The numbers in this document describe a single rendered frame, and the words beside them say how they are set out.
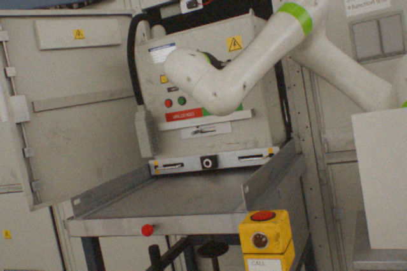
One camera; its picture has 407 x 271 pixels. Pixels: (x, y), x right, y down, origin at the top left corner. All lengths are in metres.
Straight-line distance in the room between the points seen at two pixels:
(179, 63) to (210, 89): 0.11
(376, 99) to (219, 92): 0.46
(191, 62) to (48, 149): 0.80
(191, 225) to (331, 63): 0.65
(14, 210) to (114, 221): 1.41
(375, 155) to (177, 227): 0.53
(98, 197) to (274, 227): 0.77
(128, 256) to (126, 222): 0.95
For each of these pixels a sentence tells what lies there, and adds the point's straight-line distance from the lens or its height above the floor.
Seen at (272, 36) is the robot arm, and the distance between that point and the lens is 1.13.
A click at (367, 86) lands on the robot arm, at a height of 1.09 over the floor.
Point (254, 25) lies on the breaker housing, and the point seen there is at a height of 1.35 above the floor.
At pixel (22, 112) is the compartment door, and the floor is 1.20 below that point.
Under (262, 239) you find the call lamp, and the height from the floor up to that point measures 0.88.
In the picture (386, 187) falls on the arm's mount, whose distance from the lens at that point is 0.93.
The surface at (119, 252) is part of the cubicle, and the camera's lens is 2.14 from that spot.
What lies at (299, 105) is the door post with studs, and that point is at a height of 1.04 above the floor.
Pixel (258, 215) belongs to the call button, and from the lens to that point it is 0.78.
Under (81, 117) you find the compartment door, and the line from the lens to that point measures 1.70.
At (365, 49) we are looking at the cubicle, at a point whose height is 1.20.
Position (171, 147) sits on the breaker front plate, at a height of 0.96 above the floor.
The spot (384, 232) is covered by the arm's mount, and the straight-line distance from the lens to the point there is 0.96.
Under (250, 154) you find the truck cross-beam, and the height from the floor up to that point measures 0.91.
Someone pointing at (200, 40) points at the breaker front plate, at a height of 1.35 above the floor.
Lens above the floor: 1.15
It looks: 5 degrees down
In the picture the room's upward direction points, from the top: 10 degrees counter-clockwise
